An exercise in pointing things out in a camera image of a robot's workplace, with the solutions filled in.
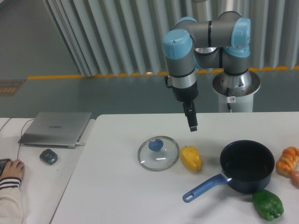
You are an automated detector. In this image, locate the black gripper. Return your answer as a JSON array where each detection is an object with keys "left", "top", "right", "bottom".
[{"left": 172, "top": 83, "right": 198, "bottom": 132}]

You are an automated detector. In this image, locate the dark blue saucepan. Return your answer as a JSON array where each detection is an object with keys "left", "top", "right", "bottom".
[{"left": 182, "top": 140, "right": 275, "bottom": 203}]

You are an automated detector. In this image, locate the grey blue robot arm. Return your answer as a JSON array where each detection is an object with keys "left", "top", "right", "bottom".
[{"left": 163, "top": 11, "right": 260, "bottom": 132}]

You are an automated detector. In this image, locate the white striped sleeve forearm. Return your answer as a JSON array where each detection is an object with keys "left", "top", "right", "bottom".
[{"left": 0, "top": 177, "right": 23, "bottom": 224}]

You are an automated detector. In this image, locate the person's hand on mouse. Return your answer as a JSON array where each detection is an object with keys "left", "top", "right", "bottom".
[{"left": 0, "top": 159, "right": 25, "bottom": 180}]

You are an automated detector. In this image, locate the yellow bell pepper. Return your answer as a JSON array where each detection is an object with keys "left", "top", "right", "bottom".
[{"left": 180, "top": 146, "right": 203, "bottom": 172}]

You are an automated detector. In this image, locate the glass lid blue knob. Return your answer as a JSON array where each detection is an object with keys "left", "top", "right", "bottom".
[{"left": 137, "top": 136, "right": 179, "bottom": 172}]

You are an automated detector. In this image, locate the folding partition screen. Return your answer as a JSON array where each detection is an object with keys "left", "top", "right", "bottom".
[{"left": 45, "top": 0, "right": 299, "bottom": 77}]

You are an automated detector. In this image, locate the orange bread loaf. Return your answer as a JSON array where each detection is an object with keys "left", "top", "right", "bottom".
[{"left": 276, "top": 147, "right": 299, "bottom": 177}]

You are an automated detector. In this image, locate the white usb adapter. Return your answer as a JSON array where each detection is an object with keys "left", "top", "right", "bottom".
[{"left": 76, "top": 142, "right": 85, "bottom": 147}]

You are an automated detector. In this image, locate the green bell pepper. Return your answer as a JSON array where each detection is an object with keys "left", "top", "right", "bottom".
[{"left": 252, "top": 189, "right": 284, "bottom": 221}]

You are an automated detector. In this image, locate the silver laptop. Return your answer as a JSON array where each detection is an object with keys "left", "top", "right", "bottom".
[{"left": 19, "top": 112, "right": 92, "bottom": 148}]

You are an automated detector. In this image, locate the dark grey earbuds case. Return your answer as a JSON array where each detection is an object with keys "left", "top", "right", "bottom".
[{"left": 39, "top": 148, "right": 58, "bottom": 165}]

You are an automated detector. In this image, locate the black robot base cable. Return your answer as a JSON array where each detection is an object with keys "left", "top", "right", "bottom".
[{"left": 225, "top": 87, "right": 233, "bottom": 113}]

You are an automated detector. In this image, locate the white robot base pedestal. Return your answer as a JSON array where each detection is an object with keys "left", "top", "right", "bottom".
[{"left": 213, "top": 70, "right": 260, "bottom": 112}]

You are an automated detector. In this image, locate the black laptop cable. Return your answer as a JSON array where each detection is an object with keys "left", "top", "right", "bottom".
[{"left": 16, "top": 118, "right": 36, "bottom": 160}]

